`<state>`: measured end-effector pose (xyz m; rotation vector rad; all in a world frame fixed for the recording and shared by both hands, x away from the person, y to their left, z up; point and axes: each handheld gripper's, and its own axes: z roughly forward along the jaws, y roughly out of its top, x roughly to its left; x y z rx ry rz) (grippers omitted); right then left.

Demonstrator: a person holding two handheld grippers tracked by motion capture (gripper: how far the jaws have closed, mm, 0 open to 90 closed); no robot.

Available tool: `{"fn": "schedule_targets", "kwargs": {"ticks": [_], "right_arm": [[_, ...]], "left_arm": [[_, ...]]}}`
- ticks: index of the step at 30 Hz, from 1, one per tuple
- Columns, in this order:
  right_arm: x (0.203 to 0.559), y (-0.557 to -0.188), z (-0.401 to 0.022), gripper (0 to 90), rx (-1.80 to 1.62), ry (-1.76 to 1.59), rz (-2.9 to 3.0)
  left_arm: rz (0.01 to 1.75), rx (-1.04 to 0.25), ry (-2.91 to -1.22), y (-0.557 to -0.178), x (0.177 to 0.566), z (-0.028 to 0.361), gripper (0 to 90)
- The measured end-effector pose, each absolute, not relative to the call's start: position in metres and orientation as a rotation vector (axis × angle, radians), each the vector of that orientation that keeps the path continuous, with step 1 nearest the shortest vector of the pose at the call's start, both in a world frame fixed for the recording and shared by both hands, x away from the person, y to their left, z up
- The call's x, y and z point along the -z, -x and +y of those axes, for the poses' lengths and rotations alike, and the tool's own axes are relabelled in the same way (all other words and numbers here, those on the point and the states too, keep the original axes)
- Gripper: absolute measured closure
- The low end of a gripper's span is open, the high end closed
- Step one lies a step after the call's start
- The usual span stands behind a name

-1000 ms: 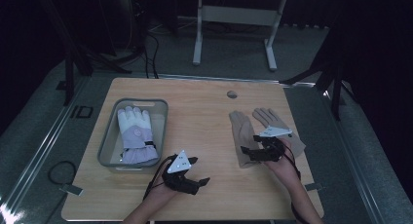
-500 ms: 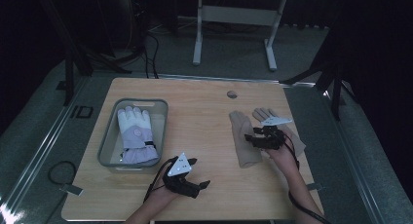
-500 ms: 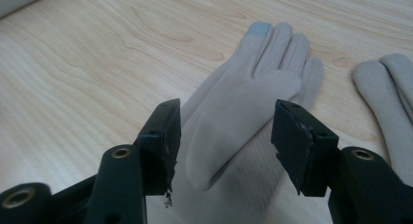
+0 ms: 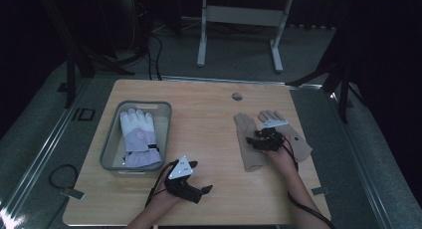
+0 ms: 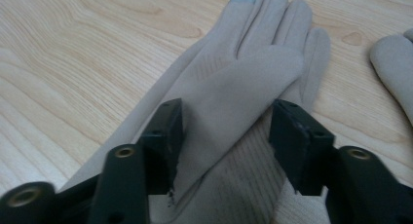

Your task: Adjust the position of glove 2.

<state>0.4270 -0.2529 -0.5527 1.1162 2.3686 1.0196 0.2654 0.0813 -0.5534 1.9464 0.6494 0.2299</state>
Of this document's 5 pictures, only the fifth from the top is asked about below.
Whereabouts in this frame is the beige glove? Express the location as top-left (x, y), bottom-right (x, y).
top-left (59, 0), bottom-right (332, 224)
top-left (369, 28), bottom-right (413, 128)

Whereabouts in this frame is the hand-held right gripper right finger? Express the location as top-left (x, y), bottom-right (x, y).
top-left (268, 98), bottom-right (336, 197)

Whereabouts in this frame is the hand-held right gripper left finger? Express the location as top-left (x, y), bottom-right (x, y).
top-left (137, 97), bottom-right (185, 197)

